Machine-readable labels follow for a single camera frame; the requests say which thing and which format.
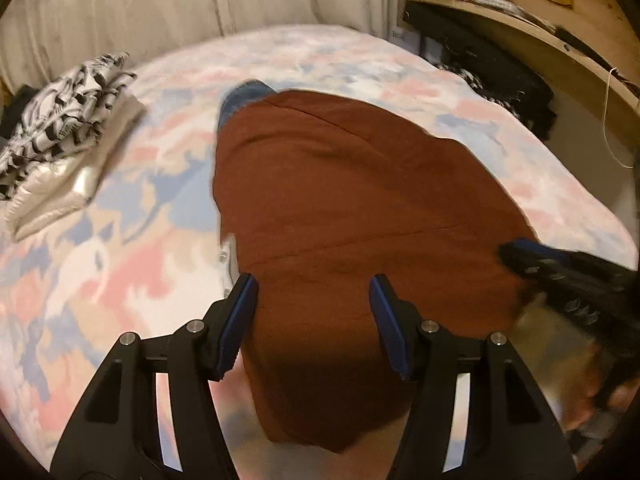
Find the dark cloth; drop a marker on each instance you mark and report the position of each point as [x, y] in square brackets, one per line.
[20, 110]

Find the white puffy folded jacket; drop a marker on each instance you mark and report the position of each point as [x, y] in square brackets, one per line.
[80, 180]

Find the blue jeans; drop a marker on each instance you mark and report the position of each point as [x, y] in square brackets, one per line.
[240, 100]

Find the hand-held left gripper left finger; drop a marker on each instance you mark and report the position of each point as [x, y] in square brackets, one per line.
[239, 320]

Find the wooden desk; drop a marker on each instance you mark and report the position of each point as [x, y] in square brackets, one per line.
[540, 35]

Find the brown pants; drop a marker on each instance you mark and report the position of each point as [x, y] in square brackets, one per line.
[360, 200]

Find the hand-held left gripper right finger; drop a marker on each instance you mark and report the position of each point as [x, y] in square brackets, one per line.
[387, 320]

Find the beige striped curtain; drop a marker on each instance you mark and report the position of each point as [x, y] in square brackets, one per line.
[175, 0]

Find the black bag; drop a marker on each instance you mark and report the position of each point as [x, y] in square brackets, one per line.
[490, 65]

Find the pastel floral blanket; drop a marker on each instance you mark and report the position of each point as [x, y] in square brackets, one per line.
[125, 280]

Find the small white cloth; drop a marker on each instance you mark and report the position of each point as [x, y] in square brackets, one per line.
[229, 260]

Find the black white patterned garment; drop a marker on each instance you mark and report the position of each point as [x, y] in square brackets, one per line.
[60, 110]

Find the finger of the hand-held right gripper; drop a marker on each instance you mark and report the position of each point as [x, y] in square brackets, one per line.
[535, 260]

